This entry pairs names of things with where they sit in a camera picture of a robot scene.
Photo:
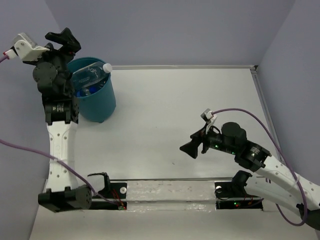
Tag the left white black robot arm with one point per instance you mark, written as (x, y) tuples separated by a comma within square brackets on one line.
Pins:
[(65, 190)]

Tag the large blue label bottle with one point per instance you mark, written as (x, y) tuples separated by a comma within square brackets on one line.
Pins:
[(86, 91)]

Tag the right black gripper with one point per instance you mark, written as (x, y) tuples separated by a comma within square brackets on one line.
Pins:
[(191, 148)]

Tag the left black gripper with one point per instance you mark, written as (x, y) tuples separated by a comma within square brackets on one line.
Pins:
[(66, 38)]

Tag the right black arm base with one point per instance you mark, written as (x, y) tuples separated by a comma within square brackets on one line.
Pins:
[(230, 196)]

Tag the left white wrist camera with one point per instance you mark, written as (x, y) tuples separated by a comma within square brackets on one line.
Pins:
[(24, 47)]

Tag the teal plastic bin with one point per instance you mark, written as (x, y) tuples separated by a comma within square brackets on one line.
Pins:
[(99, 106)]

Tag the clear bottle white label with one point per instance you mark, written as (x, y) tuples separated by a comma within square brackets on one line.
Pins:
[(91, 74)]

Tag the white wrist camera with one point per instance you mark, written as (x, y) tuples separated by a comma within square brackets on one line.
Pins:
[(24, 47), (209, 117)]

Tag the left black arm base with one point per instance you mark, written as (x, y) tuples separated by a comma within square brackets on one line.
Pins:
[(116, 193)]

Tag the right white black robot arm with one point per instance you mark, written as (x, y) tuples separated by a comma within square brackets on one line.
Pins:
[(265, 175)]

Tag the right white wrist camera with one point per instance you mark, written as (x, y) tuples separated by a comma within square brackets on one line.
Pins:
[(209, 117)]

